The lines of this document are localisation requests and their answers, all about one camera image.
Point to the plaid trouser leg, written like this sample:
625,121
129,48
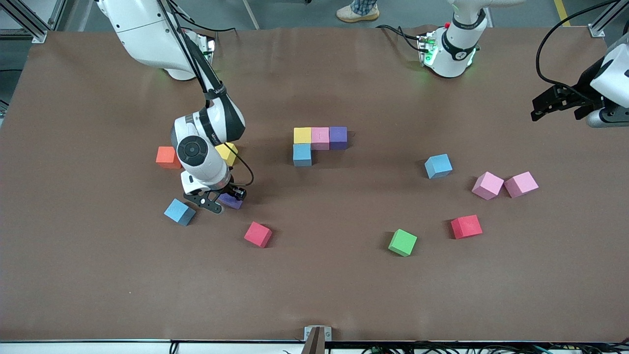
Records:
364,5

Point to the light blue foam block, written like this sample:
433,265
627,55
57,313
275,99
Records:
302,155
438,165
179,212

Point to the white table edge rail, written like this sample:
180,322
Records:
73,349

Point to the brown table mat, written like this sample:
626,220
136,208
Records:
314,285

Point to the orange foam block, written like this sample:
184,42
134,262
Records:
166,157

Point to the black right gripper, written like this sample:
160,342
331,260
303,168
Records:
235,191

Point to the purple foam block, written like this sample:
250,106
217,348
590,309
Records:
338,137
232,203

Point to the red foam block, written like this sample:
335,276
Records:
258,234
466,226

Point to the beige shoe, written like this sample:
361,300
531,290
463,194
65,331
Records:
356,15

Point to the yellow foam block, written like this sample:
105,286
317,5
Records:
230,153
302,135

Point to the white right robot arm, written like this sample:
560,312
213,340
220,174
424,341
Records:
147,34

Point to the metal edge bracket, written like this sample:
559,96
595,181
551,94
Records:
318,337

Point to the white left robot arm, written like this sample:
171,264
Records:
457,59

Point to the pink foam block with mark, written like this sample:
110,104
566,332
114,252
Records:
320,138

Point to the green foam block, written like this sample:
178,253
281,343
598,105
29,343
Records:
402,242

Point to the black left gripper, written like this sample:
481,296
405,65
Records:
585,87

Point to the aluminium frame post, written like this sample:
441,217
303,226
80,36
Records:
596,31
38,35

